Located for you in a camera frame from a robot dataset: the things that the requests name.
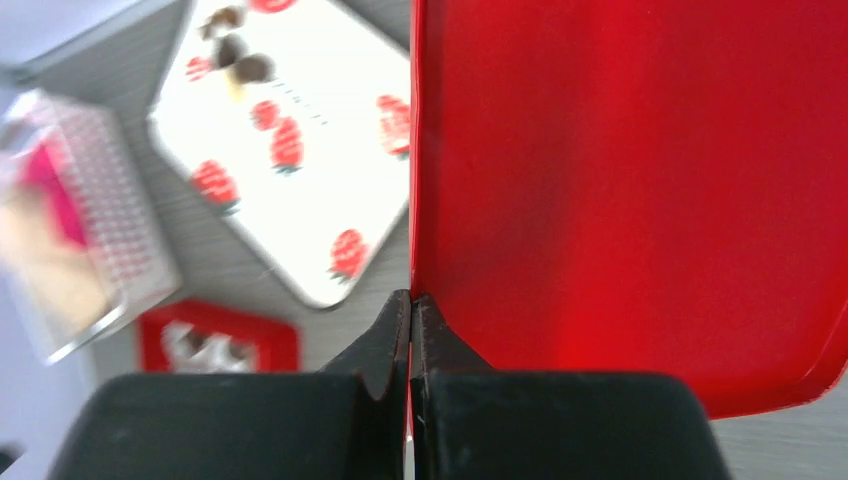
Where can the red chocolate box tray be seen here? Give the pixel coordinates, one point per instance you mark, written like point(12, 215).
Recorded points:
point(198, 337)

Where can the tan paper bag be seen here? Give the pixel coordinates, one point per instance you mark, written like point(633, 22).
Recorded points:
point(61, 283)

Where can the white plastic basket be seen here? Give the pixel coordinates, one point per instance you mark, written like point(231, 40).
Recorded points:
point(122, 229)

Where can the pink tissue paper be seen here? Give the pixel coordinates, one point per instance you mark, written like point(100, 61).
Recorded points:
point(45, 171)

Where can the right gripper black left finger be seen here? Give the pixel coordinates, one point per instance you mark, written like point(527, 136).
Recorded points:
point(344, 421)

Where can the strawberry print tray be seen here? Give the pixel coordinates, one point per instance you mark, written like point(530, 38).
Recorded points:
point(292, 120)

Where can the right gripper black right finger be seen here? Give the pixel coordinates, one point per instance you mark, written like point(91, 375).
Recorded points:
point(473, 421)

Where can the red box lid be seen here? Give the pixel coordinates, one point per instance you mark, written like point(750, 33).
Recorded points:
point(638, 186)

